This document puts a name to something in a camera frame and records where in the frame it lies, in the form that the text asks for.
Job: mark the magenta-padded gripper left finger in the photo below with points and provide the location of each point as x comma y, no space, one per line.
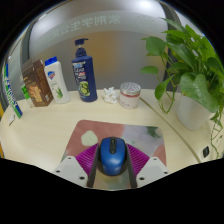
71,169

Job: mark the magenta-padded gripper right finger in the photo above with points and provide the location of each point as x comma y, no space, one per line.
151,170

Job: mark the blue and black computer mouse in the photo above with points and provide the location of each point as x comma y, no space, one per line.
113,158

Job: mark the floral pastel mouse pad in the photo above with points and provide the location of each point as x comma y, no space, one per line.
133,135

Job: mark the small black desk socket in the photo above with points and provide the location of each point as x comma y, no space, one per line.
206,152

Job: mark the green plant in white pot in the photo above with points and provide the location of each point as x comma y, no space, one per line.
191,110

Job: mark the small jar with pink label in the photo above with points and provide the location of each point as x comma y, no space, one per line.
129,96

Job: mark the small white packet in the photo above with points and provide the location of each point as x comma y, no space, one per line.
12,119

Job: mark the crumpled white tissue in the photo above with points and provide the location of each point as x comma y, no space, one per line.
110,95

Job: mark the clear bottle with green label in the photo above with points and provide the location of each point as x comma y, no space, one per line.
26,95

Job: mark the white bottle with blue cap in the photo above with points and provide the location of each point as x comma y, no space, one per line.
57,83

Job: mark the brown cardboard box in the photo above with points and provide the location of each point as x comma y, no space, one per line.
37,86

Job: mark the dark blue pump bottle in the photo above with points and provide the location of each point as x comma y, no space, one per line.
84,76

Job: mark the white green blue tube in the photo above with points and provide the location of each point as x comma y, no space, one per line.
12,95

